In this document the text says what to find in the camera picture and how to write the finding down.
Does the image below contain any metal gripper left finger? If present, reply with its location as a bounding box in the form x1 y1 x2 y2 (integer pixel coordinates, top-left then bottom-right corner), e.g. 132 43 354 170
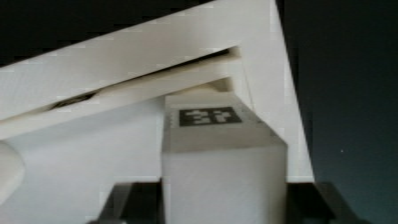
88 182 163 224

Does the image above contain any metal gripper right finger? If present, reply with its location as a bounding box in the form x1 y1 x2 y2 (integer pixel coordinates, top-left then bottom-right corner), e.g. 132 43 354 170
287 182 372 224

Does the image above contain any white square table top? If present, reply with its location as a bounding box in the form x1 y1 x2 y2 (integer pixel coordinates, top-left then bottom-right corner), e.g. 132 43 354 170
0 48 250 224

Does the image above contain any white U-shaped obstacle wall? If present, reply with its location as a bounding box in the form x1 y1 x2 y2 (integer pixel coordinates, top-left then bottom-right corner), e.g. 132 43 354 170
0 0 315 182

